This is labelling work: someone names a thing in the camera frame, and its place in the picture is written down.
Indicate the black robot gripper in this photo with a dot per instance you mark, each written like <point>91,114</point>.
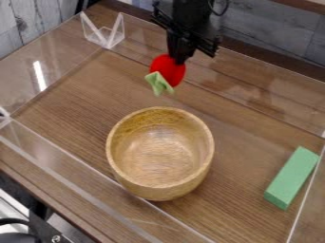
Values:
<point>190,28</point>

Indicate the red plush fruit green leaf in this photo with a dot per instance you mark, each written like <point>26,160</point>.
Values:
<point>165,74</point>

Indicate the wooden bowl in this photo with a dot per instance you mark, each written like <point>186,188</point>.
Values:
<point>160,150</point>

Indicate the green foam block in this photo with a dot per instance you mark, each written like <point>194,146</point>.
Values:
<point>287,184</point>

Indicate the clear acrylic corner bracket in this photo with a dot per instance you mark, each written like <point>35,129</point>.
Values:
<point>105,37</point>

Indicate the clear acrylic enclosure wall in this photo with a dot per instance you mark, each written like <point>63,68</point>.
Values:
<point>66,91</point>

